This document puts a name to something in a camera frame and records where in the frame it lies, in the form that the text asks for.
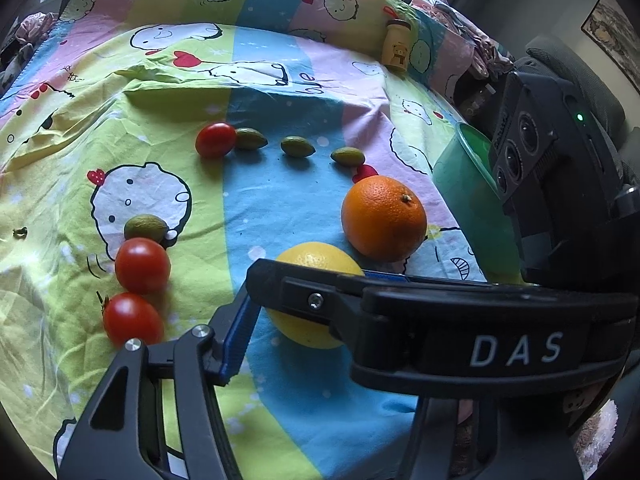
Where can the colourful cartoon printed blanket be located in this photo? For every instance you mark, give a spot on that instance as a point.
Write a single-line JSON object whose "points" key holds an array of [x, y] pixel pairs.
{"points": [[280, 210]]}

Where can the orange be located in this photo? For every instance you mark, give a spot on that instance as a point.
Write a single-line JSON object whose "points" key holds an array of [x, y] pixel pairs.
{"points": [[384, 217]]}

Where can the framed wall picture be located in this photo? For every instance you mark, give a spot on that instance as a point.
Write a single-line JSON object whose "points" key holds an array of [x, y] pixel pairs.
{"points": [[612, 30]]}

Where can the green plastic bowl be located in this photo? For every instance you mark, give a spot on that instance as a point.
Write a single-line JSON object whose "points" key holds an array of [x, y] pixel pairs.
{"points": [[465, 195]]}

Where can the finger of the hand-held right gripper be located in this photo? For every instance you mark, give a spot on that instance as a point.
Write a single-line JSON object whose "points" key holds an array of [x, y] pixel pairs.
{"points": [[387, 276], [300, 290]]}

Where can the small dark stem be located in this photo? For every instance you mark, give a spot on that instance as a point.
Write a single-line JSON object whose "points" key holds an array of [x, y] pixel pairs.
{"points": [[20, 232]]}

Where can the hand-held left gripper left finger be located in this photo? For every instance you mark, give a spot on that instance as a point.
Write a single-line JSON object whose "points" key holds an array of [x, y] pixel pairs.
{"points": [[235, 342]]}

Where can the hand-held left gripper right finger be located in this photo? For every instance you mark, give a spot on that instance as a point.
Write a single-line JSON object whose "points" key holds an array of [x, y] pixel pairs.
{"points": [[435, 440]]}

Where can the pink crumpled cloth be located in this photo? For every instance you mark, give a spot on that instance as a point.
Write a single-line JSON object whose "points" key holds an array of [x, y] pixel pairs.
{"points": [[35, 27]]}

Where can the bright yellow lemon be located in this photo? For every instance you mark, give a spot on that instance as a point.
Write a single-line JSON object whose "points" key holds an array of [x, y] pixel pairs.
{"points": [[295, 327]]}

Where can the clear bottle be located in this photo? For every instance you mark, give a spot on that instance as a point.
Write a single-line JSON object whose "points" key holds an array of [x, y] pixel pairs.
{"points": [[477, 102]]}

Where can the small green olive fruit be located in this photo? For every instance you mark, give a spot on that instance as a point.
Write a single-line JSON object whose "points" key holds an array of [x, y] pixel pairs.
{"points": [[145, 227], [250, 138], [297, 146], [346, 156]]}

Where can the red cherry tomato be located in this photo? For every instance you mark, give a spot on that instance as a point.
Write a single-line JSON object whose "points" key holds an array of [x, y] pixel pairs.
{"points": [[132, 320], [142, 266], [215, 140]]}

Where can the pile of pink cloths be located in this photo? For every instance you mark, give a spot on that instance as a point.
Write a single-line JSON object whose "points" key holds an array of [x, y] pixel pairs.
{"points": [[480, 45]]}

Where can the yellow bear print bottle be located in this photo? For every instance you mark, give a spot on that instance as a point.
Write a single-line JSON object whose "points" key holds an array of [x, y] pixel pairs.
{"points": [[397, 47]]}

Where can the white fluffy cloth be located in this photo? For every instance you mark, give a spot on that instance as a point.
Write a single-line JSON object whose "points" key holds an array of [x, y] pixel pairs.
{"points": [[602, 422]]}

